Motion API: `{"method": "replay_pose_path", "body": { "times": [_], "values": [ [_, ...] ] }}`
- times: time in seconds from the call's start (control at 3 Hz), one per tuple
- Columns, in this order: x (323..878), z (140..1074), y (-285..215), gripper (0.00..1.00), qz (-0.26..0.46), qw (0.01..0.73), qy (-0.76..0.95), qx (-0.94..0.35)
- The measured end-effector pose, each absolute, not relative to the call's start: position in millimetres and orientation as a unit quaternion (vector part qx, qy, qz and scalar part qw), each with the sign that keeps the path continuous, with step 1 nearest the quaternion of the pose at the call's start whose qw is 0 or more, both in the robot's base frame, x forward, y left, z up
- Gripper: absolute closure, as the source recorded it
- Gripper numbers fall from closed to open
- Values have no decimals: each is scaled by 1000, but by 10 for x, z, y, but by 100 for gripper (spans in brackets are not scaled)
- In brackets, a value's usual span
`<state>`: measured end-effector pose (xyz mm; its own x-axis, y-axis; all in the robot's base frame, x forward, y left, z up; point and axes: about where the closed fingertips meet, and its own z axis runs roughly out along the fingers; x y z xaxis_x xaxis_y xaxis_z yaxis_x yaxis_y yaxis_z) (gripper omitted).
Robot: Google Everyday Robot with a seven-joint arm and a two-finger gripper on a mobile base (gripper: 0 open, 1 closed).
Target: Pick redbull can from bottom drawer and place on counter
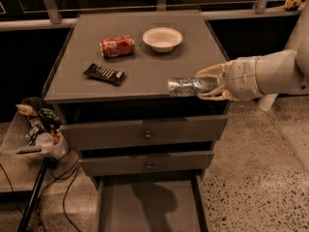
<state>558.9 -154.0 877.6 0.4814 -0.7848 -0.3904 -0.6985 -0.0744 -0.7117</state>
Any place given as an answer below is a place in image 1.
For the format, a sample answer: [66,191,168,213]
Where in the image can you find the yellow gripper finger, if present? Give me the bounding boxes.
[197,85,232,101]
[195,62,229,78]

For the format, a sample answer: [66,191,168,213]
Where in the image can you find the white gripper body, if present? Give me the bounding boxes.
[225,56,263,101]

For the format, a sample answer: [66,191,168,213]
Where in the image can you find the silver blue redbull can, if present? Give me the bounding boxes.
[168,77,218,97]

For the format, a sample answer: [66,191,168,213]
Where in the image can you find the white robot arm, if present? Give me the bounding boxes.
[195,1,309,111]

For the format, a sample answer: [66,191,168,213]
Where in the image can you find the grey top drawer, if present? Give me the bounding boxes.
[61,115,228,150]

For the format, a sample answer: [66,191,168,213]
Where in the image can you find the grey drawer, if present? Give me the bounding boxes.
[61,115,228,150]
[96,171,211,232]
[80,151,213,177]

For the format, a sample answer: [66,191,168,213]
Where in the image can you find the grey middle drawer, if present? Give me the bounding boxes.
[80,151,213,177]

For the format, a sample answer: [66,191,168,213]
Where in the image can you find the brass top drawer knob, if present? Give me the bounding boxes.
[144,131,153,140]

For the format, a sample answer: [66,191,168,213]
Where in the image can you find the brass drawer knob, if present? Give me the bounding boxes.
[144,131,153,140]
[147,162,154,170]

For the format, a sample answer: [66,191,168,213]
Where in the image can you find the grey drawer cabinet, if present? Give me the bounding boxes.
[41,10,244,232]

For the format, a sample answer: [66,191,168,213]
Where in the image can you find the crushed red soda can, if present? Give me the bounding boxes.
[99,35,135,58]

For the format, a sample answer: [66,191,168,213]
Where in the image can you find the brass middle drawer knob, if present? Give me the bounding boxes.
[147,162,154,170]

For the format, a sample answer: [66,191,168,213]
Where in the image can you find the grey bottom drawer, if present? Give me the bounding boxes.
[96,171,211,232]

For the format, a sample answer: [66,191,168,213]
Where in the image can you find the white paper bowl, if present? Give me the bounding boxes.
[143,27,183,53]

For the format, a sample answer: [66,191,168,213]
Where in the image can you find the yellow clamp on railing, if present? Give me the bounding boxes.
[283,0,301,11]

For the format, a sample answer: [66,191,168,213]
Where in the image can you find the black snack wrapper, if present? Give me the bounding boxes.
[83,64,125,86]

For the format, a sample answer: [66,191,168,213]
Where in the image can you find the crumpled snack wrappers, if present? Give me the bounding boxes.
[16,104,62,146]

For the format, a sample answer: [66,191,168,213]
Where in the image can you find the white paper cup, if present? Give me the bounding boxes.
[35,132,54,147]

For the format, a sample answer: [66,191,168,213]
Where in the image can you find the clear plastic trash bin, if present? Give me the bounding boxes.
[1,97,69,162]

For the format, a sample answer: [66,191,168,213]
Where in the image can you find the black stand leg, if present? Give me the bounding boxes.
[17,158,49,232]

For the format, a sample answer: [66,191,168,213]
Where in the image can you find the metal railing frame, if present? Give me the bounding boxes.
[0,0,308,32]

